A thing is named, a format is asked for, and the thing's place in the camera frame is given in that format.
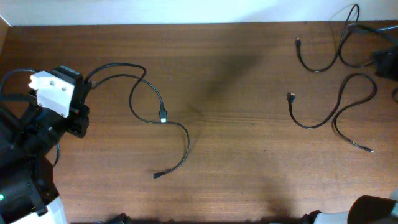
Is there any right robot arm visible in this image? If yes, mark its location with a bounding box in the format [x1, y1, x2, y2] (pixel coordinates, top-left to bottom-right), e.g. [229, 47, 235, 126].
[300, 47, 397, 224]

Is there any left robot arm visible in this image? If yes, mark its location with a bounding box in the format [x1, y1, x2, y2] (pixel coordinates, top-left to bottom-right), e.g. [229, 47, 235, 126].
[1, 78, 91, 223]

